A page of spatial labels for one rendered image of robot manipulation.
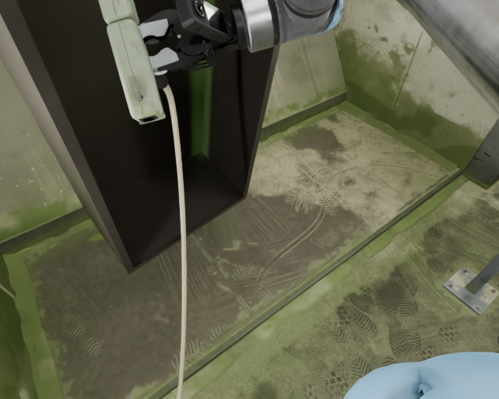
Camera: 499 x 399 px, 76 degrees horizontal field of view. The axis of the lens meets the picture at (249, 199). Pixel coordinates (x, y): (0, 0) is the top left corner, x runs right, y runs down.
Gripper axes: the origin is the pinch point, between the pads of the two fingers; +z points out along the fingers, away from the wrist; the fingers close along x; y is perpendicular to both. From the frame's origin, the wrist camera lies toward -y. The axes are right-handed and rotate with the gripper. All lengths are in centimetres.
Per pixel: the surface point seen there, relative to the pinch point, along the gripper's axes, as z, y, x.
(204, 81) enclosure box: -8, 73, 13
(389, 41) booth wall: -138, 175, 35
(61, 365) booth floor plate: 86, 76, -84
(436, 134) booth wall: -153, 170, -37
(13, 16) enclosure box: 11.4, -10.4, 4.4
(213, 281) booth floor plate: 17, 105, -75
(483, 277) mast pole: -111, 91, -106
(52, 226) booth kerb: 99, 124, -25
